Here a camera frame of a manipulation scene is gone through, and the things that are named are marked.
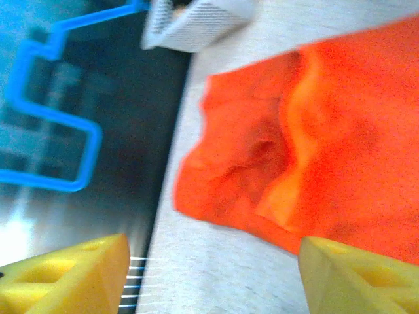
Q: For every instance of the orange t-shirt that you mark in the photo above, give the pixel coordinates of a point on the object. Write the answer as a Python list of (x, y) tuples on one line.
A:
[(343, 131)]

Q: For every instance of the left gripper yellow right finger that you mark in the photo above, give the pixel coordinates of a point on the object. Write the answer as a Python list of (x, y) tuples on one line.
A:
[(357, 284)]

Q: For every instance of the white plastic basket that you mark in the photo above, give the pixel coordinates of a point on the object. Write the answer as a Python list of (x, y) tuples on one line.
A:
[(203, 29)]

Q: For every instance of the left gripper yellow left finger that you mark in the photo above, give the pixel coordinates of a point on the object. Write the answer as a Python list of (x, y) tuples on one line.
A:
[(59, 281)]

